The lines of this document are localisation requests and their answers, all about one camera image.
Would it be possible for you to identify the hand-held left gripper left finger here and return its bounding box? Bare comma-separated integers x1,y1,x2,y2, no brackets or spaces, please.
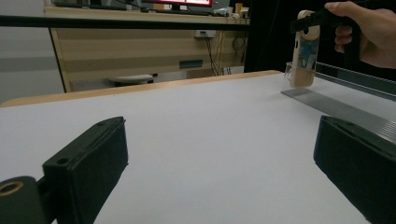
41,116,129,224

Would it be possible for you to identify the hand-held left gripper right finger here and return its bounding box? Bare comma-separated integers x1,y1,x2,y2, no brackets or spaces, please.
313,115,396,224

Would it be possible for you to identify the beige phone case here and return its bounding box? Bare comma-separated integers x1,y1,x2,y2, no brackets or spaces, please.
289,9,321,89

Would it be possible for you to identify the clear plastic package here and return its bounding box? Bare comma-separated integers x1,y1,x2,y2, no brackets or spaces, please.
280,61,396,145

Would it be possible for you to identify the black curtain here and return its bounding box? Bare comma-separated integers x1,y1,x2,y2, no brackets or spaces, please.
244,0,396,82

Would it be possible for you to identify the grey round stool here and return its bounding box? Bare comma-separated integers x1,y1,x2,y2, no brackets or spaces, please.
106,74,155,88

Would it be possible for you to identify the white power outlet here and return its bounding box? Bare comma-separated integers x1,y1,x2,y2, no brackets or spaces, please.
194,29,217,39

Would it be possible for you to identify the white table board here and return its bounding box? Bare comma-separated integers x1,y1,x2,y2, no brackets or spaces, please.
0,72,396,224

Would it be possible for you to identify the dark desk label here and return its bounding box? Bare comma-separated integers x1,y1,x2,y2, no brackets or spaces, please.
178,59,204,69

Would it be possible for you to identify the wooden desk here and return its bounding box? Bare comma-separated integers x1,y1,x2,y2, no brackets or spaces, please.
43,6,251,93

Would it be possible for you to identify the computer monitor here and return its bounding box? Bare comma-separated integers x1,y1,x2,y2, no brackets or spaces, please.
141,0,214,12

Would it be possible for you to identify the white cabinet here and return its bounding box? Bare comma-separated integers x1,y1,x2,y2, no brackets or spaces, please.
0,0,67,105

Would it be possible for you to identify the dark keyboard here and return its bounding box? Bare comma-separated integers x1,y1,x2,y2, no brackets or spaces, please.
52,0,128,11

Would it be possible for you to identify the aluminium rail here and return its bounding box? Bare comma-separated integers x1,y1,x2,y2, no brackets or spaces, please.
314,61,396,102

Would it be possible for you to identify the bundle of desk cables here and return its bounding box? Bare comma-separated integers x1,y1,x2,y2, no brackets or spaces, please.
200,31,247,77

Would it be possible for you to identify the black horizontal frame bar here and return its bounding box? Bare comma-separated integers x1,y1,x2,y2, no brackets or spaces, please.
0,14,251,32

